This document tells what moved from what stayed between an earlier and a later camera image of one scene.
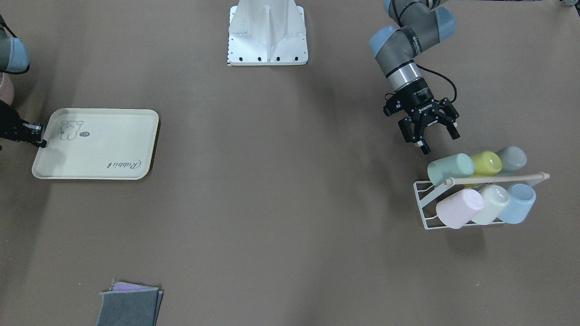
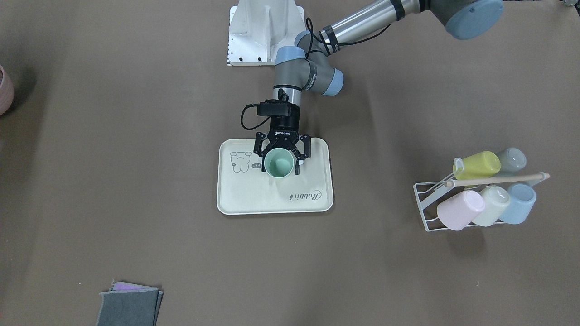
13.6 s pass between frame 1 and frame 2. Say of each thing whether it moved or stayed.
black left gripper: moved
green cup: moved
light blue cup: stayed
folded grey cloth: stayed
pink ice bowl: stayed
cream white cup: stayed
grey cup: stayed
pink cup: stayed
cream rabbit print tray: moved
